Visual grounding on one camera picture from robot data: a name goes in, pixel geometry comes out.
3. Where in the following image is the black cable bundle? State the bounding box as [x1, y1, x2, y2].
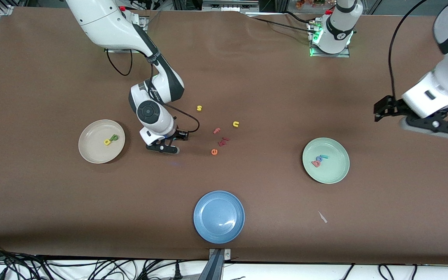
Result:
[0, 241, 209, 280]

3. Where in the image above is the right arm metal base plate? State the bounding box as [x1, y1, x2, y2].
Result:
[104, 16, 149, 53]

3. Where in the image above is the black cable on table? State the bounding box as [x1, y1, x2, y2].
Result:
[247, 12, 319, 36]

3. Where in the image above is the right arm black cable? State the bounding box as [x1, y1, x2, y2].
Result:
[106, 49, 200, 134]

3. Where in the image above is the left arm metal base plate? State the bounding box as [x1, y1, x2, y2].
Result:
[310, 19, 351, 58]

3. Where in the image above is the grey power strip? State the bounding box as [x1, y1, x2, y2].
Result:
[202, 1, 259, 11]

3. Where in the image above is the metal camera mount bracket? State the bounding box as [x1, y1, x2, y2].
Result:
[199, 248, 232, 280]

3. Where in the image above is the green plate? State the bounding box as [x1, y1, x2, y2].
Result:
[302, 137, 350, 184]

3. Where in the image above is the brown paper table cover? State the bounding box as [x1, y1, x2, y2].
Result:
[0, 7, 448, 266]

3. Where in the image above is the beige brown plate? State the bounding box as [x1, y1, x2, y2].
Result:
[78, 119, 126, 164]

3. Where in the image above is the looped black cable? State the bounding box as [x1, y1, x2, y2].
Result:
[378, 264, 419, 280]

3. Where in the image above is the blue plate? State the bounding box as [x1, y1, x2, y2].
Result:
[193, 190, 245, 244]

